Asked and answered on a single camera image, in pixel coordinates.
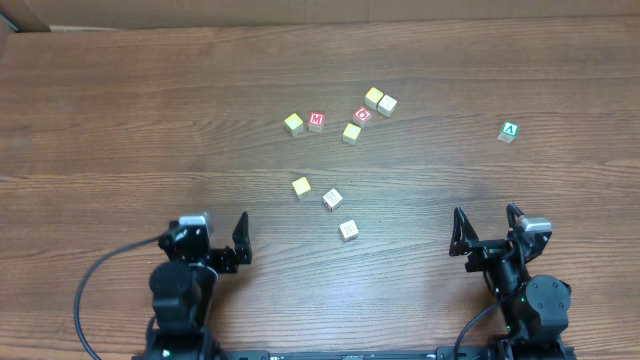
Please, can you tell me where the yellow block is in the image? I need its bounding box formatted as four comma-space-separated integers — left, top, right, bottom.
364, 87, 384, 110
342, 123, 361, 145
284, 113, 305, 136
292, 177, 311, 199

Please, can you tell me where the wooden letter E block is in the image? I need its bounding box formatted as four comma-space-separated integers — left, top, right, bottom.
322, 188, 344, 212

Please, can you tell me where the plain wooden block top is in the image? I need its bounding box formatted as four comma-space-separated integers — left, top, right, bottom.
377, 94, 398, 117

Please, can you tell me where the green letter V block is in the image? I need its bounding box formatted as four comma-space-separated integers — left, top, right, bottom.
497, 121, 520, 144

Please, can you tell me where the red letter C block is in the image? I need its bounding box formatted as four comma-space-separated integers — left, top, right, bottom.
352, 106, 372, 128

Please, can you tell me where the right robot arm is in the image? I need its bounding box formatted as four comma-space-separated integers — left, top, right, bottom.
445, 203, 576, 359

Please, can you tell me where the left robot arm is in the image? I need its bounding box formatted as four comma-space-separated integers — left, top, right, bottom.
138, 212, 252, 360

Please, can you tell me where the red letter M block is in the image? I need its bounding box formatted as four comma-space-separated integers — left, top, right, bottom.
307, 112, 326, 132

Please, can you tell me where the wooden letter B block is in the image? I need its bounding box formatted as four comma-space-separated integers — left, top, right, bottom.
339, 220, 359, 242

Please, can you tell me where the yellow block top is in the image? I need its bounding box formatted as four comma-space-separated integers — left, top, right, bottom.
364, 87, 384, 110

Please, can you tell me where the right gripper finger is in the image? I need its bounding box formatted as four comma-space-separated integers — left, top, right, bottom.
449, 207, 479, 256
506, 202, 524, 231

